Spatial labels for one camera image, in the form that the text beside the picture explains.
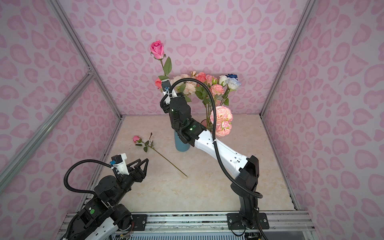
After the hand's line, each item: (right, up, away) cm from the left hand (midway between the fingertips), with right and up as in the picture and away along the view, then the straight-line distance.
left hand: (144, 158), depth 69 cm
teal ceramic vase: (+12, +3, +32) cm, 35 cm away
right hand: (+12, +32, -4) cm, 35 cm away
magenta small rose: (-17, +6, +33) cm, 38 cm away
